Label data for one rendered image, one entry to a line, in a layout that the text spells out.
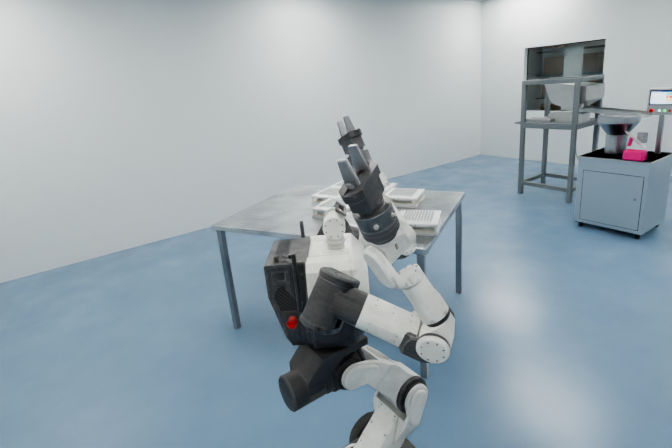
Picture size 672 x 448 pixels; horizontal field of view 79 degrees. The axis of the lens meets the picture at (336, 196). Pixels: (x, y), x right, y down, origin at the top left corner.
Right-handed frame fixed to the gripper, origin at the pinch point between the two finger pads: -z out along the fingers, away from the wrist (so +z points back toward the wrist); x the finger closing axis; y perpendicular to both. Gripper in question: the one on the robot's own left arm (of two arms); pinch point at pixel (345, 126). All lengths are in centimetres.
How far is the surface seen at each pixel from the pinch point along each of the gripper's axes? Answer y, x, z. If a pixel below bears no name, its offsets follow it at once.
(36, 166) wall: 140, -366, -126
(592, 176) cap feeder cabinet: -323, -130, 98
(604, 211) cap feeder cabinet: -320, -130, 135
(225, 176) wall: -45, -406, -62
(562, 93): -408, -179, 7
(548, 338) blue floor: -121, -68, 158
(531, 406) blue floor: -64, -39, 161
